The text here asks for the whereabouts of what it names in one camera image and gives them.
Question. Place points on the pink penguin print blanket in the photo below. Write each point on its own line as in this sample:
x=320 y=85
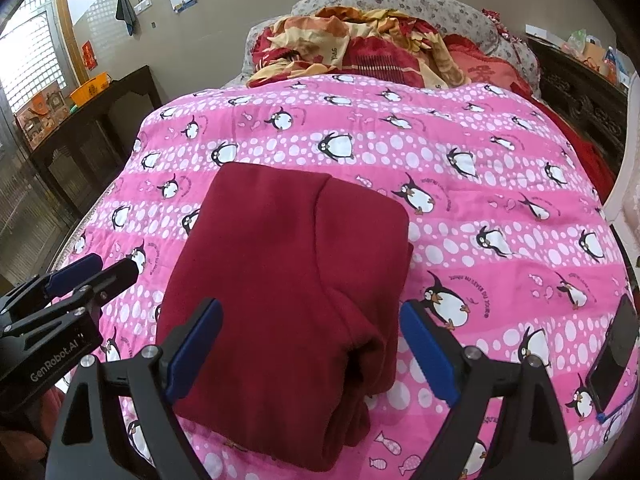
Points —
x=500 y=200

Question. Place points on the red embroidered pillow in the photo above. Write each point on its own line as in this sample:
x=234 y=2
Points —
x=485 y=70

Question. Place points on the window with white grille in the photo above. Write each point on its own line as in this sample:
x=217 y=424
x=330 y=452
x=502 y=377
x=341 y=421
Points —
x=35 y=55

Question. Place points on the grey floral pillow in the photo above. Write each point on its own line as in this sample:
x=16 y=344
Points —
x=425 y=7

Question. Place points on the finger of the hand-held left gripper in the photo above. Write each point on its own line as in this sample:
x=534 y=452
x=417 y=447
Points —
x=117 y=275
x=75 y=270

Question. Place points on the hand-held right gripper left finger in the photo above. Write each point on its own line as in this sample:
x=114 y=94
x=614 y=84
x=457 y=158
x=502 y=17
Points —
x=195 y=355

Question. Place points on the white wall outlet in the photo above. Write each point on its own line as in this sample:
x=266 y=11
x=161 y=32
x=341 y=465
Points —
x=142 y=5

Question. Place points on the black smartphone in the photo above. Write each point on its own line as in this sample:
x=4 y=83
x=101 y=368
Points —
x=612 y=355

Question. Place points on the person's left forearm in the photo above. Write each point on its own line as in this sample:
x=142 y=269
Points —
x=20 y=452

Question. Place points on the orange plastic basket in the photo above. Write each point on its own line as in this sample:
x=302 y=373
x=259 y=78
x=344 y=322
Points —
x=90 y=91

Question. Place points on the metal framed glass door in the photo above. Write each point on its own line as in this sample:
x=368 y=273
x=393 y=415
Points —
x=25 y=200

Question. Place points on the red cloth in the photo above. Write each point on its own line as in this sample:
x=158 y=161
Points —
x=590 y=160

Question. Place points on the blue white packet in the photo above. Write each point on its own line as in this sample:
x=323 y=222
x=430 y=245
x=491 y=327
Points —
x=614 y=62

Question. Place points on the white paper box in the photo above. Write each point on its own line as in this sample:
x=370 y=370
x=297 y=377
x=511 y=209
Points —
x=545 y=33

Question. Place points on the dark carved wooden headboard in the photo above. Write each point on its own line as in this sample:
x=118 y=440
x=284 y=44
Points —
x=575 y=90

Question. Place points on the red yellow floral quilt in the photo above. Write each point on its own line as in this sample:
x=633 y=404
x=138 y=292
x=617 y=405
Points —
x=380 y=55

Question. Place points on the dark hanging cloth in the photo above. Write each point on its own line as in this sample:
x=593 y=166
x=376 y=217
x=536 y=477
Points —
x=126 y=12

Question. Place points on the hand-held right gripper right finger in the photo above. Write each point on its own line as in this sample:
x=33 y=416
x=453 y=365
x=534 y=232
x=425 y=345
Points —
x=430 y=355

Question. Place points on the dark wooden cabinet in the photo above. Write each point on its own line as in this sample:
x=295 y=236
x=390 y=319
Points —
x=100 y=135

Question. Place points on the red paper sign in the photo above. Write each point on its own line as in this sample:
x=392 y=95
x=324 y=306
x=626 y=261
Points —
x=89 y=55

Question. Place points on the orange patterned box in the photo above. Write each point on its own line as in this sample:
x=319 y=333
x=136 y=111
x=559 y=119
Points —
x=42 y=115

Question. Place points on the clear plastic bag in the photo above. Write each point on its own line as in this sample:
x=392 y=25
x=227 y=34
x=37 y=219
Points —
x=580 y=40

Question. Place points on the maroon sweater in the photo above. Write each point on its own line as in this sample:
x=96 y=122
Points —
x=280 y=270

